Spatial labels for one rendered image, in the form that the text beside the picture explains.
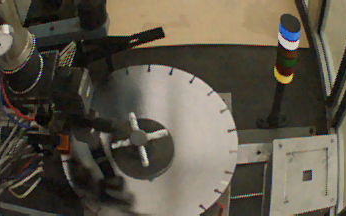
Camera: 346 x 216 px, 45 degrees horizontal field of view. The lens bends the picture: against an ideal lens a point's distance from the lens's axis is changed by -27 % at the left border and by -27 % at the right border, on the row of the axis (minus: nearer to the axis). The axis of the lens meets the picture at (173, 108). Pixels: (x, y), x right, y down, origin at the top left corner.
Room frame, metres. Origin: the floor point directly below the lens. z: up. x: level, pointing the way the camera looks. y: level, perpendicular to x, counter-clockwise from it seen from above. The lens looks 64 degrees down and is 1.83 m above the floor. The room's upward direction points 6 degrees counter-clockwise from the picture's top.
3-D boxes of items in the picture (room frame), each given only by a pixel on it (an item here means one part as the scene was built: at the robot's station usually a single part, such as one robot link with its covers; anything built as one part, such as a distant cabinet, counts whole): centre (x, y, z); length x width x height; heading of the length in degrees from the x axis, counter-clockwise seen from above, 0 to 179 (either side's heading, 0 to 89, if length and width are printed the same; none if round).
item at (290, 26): (0.47, -0.22, 1.14); 0.05 x 0.04 x 0.03; 174
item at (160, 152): (0.36, 0.06, 0.96); 0.11 x 0.11 x 0.03
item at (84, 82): (0.35, 0.13, 1.17); 0.06 x 0.05 x 0.20; 75
